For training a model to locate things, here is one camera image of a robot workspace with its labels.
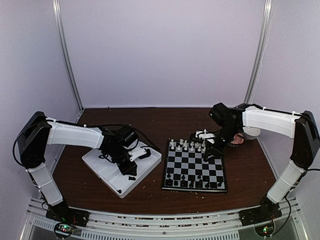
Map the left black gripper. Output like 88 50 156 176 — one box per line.
106 146 138 176

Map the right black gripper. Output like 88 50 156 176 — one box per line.
203 124 241 162

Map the black chess piece king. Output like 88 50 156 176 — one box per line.
195 179 203 189

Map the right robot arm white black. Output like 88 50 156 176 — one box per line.
208 102 320 221

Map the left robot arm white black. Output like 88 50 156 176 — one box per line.
12 111 138 222

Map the white chess pieces row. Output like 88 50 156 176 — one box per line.
168 139 207 154

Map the black rook board corner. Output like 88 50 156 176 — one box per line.
165 179 173 186

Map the black white chess board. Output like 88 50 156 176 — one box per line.
161 140 228 193

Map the black chess piece on board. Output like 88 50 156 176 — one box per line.
189 180 195 188

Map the red patterned small dish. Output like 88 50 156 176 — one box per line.
230 133 245 148

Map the white ceramic bowl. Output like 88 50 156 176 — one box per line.
242 126 261 141

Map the white plastic tray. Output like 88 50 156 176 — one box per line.
82 141 162 199

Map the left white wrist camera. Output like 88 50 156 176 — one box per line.
128 148 151 162

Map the right aluminium corner post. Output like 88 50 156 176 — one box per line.
244 0 274 104

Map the aluminium corner post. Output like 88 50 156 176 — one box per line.
244 0 274 104
52 0 84 112

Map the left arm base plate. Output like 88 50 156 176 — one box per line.
45 206 90 227

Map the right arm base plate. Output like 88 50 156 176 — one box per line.
239 206 282 227

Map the left aluminium corner post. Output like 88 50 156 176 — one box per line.
52 0 84 112

